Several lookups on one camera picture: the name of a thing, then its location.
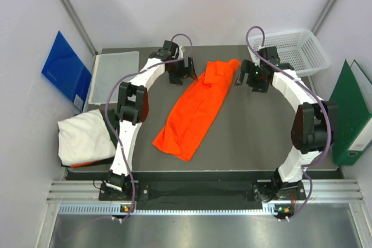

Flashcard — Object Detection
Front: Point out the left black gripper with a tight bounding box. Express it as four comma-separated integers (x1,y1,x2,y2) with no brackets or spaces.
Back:
167,56,197,85

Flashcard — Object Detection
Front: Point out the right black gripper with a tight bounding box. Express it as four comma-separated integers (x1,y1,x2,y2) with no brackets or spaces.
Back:
234,60,269,94

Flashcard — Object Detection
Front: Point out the orange t-shirt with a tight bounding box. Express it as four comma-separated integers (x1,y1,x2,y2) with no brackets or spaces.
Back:
153,59,241,161

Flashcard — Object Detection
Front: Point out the white plastic basket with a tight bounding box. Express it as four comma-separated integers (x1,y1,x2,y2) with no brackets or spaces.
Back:
248,29,331,77

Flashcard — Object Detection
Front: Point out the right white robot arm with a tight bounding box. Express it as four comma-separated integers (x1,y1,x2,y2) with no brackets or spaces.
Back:
235,59,328,202

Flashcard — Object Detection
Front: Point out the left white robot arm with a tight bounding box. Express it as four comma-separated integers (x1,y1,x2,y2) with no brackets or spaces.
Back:
106,53,198,200

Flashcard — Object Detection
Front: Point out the white folded t-shirt stack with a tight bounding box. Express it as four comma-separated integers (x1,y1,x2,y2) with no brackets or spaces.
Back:
57,109,119,168

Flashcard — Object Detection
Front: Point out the translucent plastic sheet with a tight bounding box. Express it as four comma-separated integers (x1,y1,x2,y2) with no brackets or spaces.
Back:
88,51,140,105

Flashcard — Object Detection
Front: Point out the green binder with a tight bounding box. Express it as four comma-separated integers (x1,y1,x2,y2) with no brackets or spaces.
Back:
330,60,371,166

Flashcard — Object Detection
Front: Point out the blue folder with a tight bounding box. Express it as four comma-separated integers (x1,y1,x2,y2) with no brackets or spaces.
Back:
41,31,92,111

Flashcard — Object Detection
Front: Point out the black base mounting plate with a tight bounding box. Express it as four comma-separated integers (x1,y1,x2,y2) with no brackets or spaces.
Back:
99,181,305,206

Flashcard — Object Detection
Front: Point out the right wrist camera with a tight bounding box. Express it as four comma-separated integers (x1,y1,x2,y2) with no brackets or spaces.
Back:
258,46,280,66

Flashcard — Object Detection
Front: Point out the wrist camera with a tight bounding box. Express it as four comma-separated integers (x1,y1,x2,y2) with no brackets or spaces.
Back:
162,40,179,58
258,46,280,66

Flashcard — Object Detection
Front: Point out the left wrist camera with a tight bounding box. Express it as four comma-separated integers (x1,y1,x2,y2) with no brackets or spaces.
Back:
162,40,179,58

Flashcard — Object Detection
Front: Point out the grey slotted cable duct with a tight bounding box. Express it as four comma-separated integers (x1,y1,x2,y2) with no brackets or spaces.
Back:
58,203,294,215

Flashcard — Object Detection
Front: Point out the aluminium rail frame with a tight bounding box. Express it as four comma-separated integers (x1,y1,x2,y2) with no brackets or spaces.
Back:
36,179,371,247

